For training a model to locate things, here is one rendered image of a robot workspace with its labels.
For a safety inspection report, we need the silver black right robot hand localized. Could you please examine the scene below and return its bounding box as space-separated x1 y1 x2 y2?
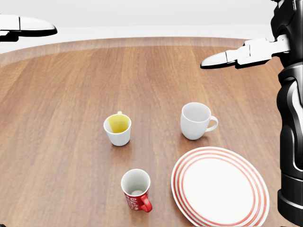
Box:
200 0 303 71

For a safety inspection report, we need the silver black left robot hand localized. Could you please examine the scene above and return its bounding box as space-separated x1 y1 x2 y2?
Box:
0 14 58 43

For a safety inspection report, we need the plain white mug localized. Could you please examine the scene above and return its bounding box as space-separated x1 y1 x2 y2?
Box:
180 102 219 140

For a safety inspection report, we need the white mug with yellow inside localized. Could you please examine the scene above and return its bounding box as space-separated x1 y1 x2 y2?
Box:
103 111 132 147

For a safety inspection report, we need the white plate with red rings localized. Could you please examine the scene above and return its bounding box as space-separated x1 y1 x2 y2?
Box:
170 146 270 227

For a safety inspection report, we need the red mug with white print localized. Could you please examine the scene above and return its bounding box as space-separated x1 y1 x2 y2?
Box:
120 168 153 213

